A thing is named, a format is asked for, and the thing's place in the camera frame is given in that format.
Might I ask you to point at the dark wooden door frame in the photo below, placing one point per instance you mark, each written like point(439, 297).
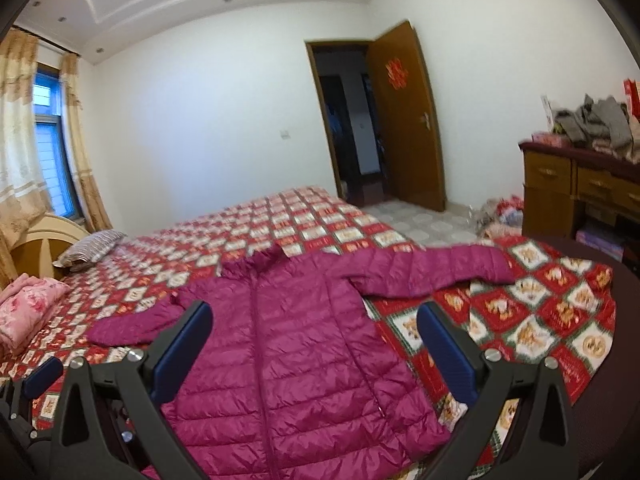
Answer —
point(329, 46)

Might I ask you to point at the beige wooden headboard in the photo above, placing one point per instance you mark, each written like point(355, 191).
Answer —
point(36, 251)

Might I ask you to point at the brown wooden dresser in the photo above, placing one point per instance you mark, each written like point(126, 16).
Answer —
point(582, 195)

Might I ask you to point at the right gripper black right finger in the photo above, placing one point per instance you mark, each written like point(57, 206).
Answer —
point(540, 443)

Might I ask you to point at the grey clothes pile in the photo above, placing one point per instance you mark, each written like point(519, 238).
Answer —
point(604, 126)

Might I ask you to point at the red door decoration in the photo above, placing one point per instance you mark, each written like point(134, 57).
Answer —
point(397, 74)

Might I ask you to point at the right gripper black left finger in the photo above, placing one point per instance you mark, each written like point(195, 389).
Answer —
point(109, 411)

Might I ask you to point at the striped grey pillow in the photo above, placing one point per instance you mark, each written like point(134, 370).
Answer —
point(90, 250)

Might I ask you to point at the red box on dresser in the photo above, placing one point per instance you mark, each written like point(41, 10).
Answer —
point(632, 93)

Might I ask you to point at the blue framed window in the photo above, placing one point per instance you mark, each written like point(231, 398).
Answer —
point(52, 153)

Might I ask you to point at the clothes pile on floor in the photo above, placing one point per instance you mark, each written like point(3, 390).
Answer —
point(499, 217)

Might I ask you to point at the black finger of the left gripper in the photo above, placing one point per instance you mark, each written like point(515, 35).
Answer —
point(17, 398)

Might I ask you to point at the brown wooden door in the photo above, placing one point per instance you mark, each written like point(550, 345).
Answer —
point(407, 120)

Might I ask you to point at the pink floral folded blanket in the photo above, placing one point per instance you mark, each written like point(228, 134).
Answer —
point(26, 305)

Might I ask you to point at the magenta puffer jacket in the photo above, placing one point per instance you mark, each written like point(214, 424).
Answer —
point(295, 381)

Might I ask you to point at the red patchwork bear bedspread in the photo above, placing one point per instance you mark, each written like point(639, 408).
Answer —
point(556, 307)

